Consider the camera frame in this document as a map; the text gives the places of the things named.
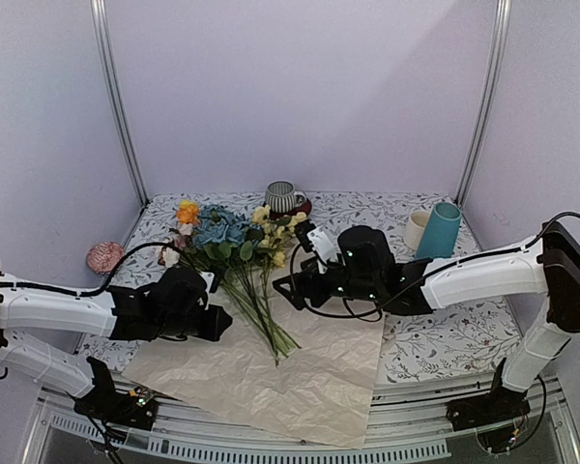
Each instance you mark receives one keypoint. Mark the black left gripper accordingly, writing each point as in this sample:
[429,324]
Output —
[217,326]

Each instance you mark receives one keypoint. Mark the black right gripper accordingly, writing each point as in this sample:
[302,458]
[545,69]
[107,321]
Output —
[309,276]

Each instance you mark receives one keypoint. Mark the flower bouquet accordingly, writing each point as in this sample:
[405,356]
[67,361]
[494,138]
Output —
[244,252]

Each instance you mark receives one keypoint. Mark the cream wrapping paper sheet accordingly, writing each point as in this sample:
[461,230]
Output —
[320,393]

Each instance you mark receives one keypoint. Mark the teal vase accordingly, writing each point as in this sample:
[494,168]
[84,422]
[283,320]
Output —
[440,233]

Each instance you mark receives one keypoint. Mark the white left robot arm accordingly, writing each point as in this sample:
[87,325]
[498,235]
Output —
[116,312]

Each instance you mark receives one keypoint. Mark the dark red saucer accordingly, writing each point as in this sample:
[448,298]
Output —
[305,207]

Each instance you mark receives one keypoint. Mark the striped cup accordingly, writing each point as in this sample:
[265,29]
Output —
[283,197]

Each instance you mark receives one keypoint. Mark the cream mug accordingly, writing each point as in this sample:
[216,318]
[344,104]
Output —
[415,227]

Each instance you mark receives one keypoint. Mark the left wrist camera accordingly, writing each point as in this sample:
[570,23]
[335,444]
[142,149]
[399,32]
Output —
[212,281]

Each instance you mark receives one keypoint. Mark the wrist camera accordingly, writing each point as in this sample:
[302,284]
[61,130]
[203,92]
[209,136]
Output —
[318,241]
[212,281]

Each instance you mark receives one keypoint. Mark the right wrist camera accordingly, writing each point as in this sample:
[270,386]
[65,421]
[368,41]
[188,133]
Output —
[318,241]

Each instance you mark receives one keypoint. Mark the aluminium table front rail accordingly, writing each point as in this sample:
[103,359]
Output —
[407,424]

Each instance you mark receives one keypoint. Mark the left aluminium frame post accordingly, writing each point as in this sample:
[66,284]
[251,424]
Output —
[119,114]

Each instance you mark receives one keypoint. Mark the aluminium frame post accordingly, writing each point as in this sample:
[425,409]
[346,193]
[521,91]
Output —
[119,114]
[495,62]

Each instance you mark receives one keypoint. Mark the right aluminium frame post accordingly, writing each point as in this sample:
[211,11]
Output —
[495,62]

